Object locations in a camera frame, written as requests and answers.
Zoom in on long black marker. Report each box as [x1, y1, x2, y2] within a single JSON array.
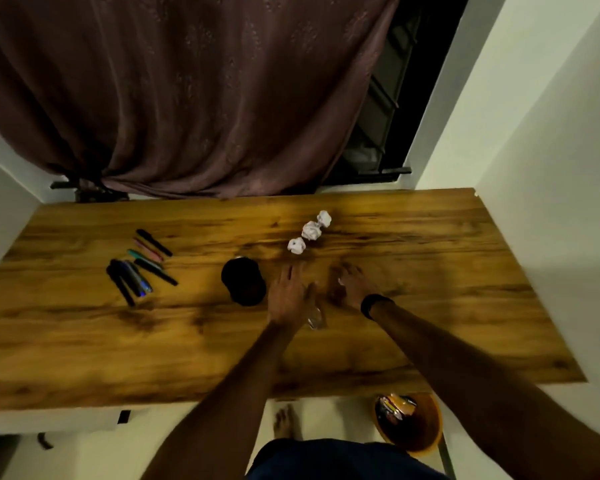
[[106, 264, 136, 308]]

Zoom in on black curtain holder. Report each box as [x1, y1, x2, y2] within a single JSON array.
[[50, 177, 131, 203]]

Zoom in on person's dark blue shorts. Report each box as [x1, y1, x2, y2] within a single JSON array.
[[246, 438, 451, 480]]

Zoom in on brown curtain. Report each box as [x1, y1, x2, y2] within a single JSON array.
[[0, 0, 402, 200]]

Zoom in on black wristband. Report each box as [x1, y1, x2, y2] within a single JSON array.
[[360, 294, 395, 321]]

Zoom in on green pen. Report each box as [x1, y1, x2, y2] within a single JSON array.
[[127, 249, 164, 271]]

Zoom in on orange waste bin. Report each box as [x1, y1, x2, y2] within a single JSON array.
[[372, 393, 444, 457]]

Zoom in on black cup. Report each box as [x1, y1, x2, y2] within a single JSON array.
[[221, 257, 267, 307]]

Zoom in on dark blue pen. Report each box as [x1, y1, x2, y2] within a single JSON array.
[[111, 259, 146, 298]]

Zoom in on person's left hand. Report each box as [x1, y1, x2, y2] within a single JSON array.
[[267, 265, 319, 330]]

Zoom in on dark window grille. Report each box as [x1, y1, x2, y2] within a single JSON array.
[[324, 0, 473, 186]]

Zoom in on person's right hand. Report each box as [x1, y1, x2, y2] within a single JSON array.
[[328, 262, 381, 313]]

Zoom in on person's right forearm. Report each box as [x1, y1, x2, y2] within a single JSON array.
[[368, 301, 600, 480]]

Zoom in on person's left forearm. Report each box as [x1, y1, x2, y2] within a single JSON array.
[[140, 319, 302, 480]]

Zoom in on thick black marker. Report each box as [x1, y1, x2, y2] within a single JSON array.
[[135, 229, 174, 258]]

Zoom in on slim black pen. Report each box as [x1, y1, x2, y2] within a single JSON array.
[[133, 259, 179, 287]]

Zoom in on wrappers in bin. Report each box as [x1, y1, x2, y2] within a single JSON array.
[[376, 395, 419, 426]]

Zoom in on light blue pen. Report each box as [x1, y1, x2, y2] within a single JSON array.
[[125, 261, 154, 295]]

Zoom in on person's bare foot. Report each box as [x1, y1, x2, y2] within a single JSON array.
[[273, 404, 304, 441]]

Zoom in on pink pen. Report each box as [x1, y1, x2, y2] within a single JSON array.
[[133, 238, 165, 263]]

